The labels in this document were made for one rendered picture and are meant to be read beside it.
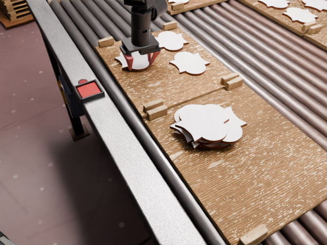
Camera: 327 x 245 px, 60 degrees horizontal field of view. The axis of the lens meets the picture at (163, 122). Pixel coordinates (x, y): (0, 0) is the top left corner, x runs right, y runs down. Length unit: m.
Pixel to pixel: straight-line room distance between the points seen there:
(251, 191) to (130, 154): 0.30
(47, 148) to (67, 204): 0.47
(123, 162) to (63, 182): 1.17
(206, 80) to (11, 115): 1.76
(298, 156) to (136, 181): 0.40
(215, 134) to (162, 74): 0.34
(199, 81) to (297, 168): 0.39
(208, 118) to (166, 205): 0.23
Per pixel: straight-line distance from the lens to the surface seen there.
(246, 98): 0.88
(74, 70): 1.04
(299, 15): 1.40
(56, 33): 1.28
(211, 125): 0.70
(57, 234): 1.71
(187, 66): 0.96
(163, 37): 1.12
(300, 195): 0.71
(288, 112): 0.90
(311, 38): 1.27
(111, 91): 0.92
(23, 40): 3.32
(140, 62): 0.97
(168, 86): 0.89
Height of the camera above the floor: 1.49
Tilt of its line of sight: 46 degrees down
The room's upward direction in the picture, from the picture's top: straight up
